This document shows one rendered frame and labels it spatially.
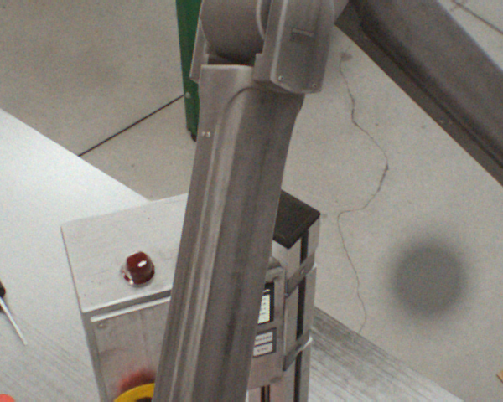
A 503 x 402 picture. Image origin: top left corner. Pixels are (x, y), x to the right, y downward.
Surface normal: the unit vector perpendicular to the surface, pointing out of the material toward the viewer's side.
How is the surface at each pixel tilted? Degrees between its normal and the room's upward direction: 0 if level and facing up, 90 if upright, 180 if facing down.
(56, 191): 0
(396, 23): 60
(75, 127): 0
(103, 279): 0
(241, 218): 52
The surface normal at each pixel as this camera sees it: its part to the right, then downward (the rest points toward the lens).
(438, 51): 0.50, 0.15
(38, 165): 0.00, -0.63
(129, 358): 0.29, 0.74
